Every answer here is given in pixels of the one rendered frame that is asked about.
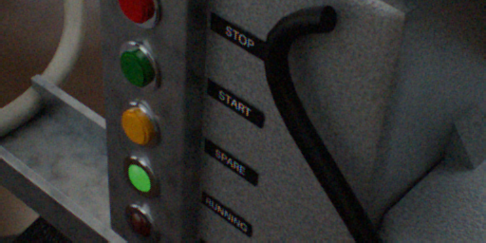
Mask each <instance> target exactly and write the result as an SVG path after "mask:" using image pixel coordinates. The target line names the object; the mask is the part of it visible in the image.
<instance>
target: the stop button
mask: <svg viewBox="0 0 486 243"><path fill-rule="evenodd" d="M119 3H120V6H121V10H122V11H123V13H124V15H125V16H127V17H128V18H129V20H130V21H134V22H135V23H138V24H142V23H144V22H146V21H148V20H149V18H150V17H151V15H152V7H151V4H150V2H149V0H119Z"/></svg>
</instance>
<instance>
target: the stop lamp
mask: <svg viewBox="0 0 486 243"><path fill-rule="evenodd" d="M129 219H130V224H131V226H132V228H133V229H134V232H136V233H137V234H138V235H139V236H142V237H145V238H148V237H149V236H150V234H151V233H150V229H149V227H148V225H147V223H146V222H145V220H144V219H143V218H142V217H141V216H140V215H137V214H131V215H130V218H129Z"/></svg>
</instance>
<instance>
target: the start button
mask: <svg viewBox="0 0 486 243"><path fill-rule="evenodd" d="M120 66H121V71H122V73H123V75H124V77H125V79H127V80H128V81H129V83H130V84H133V85H135V86H137V87H139V88H143V87H146V86H147V85H148V84H150V83H151V81H152V72H151V69H150V67H149V65H148V64H147V61H146V60H145V59H144V58H143V57H142V55H141V54H140V53H138V52H137V51H136V50H134V49H127V50H126V51H125V52H123V53H122V54H121V57H120Z"/></svg>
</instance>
